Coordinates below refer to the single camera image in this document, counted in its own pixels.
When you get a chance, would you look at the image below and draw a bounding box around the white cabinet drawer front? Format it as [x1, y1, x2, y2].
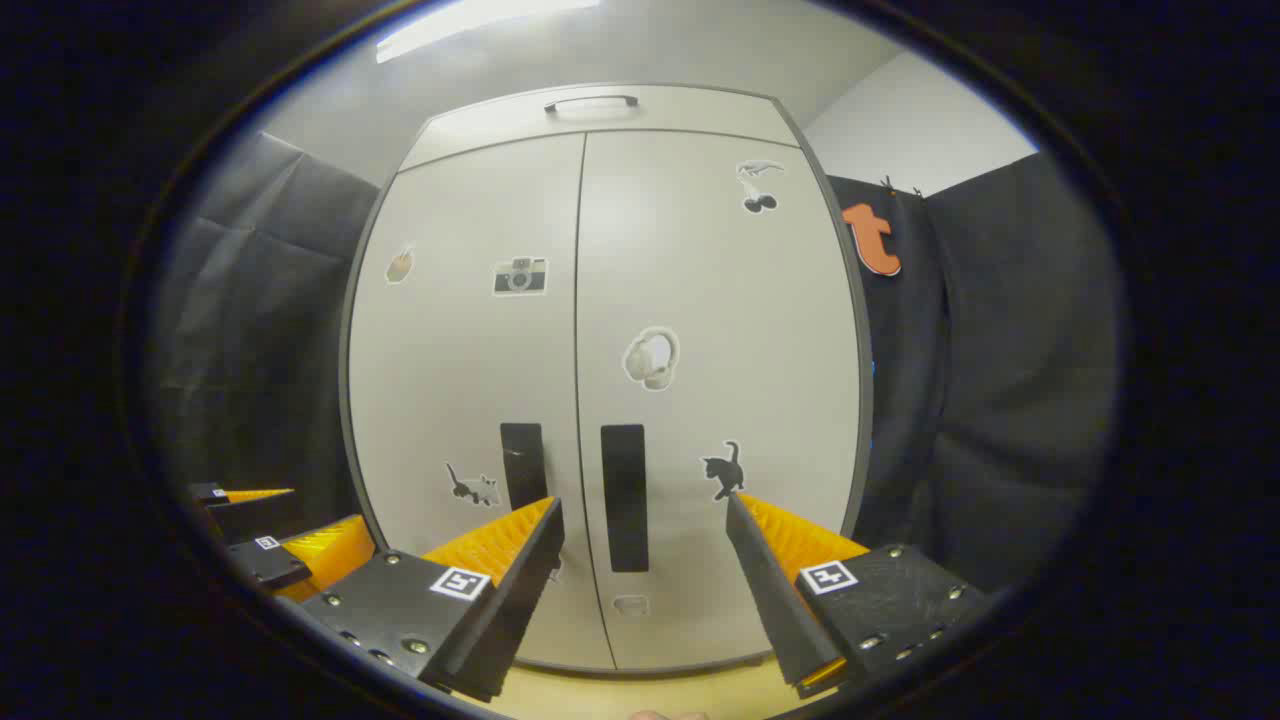
[398, 85, 801, 171]

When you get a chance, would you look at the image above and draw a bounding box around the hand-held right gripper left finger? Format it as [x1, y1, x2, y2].
[300, 495, 566, 704]

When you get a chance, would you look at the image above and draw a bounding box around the black backdrop cloth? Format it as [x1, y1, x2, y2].
[825, 150, 1121, 591]
[150, 130, 381, 561]

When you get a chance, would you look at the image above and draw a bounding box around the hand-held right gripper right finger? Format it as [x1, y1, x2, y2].
[725, 490, 991, 699]

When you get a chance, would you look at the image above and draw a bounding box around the white double-door shoe cabinet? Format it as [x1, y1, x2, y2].
[340, 83, 874, 679]

